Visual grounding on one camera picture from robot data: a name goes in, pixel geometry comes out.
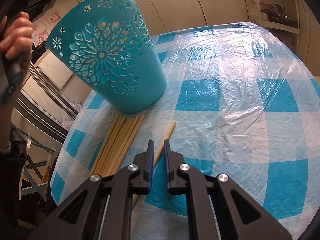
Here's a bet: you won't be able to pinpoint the cream chopstick bundle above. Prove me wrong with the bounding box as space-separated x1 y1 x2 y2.
98 116 133 177
94 115 126 174
89 113 120 176
111 114 145 175
103 115 139 177

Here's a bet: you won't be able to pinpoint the cream chopstick apart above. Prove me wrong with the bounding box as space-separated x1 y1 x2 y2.
127 121 176 204

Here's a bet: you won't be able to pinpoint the teal perforated plastic basket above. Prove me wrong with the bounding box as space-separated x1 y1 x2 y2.
46 0 167 114

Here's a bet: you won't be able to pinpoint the cream kitchen cabinets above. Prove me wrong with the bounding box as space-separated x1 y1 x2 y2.
136 0 249 36

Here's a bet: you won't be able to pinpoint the person's left hand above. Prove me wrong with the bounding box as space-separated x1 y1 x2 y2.
1 11 33 75

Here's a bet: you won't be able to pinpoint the blue white checkered tablecloth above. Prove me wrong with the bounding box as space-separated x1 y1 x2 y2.
49 22 320 240

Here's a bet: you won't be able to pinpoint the white storage shelf rack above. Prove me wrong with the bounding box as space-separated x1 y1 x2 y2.
246 0 300 51

